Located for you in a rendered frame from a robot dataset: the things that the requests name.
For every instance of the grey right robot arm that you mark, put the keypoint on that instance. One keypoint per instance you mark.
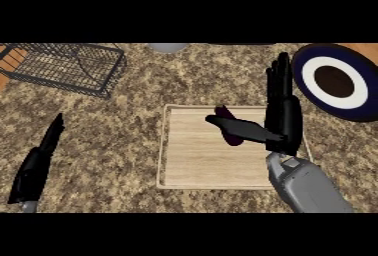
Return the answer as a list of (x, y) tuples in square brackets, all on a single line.
[(304, 186)]

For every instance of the pale wooden tray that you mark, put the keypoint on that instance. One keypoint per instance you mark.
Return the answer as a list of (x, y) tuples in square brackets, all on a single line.
[(207, 160)]

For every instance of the navy and white plate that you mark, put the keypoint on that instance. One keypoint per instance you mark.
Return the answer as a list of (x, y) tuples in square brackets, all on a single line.
[(340, 81)]

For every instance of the pale grey rounded object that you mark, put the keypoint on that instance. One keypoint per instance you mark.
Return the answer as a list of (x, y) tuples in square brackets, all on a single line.
[(167, 47)]

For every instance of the dark purple eggplant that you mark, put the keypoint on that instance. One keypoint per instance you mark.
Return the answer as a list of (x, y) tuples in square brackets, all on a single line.
[(227, 115)]

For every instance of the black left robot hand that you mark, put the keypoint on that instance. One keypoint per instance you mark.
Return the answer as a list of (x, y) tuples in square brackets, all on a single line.
[(34, 166)]

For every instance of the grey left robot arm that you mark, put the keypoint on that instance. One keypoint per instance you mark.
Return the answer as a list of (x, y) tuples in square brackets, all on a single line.
[(29, 206)]

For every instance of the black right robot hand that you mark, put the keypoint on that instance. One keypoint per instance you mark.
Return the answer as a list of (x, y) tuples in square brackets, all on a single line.
[(283, 113)]

